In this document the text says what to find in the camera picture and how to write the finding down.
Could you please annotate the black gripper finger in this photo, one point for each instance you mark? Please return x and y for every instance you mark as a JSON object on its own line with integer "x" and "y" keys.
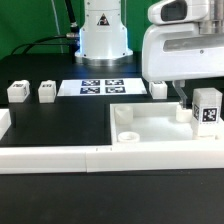
{"x": 182, "y": 95}

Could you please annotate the white square table top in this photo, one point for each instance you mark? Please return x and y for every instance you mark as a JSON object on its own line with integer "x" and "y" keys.
{"x": 150, "y": 122}

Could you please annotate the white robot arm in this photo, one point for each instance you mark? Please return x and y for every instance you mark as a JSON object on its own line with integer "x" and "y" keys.
{"x": 185, "y": 39}

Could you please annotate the white marker sheet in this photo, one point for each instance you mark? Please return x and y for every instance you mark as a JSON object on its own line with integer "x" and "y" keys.
{"x": 97, "y": 87}

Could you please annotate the white U-shaped obstacle wall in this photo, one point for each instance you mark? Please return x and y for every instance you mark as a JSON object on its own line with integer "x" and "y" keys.
{"x": 205, "y": 153}

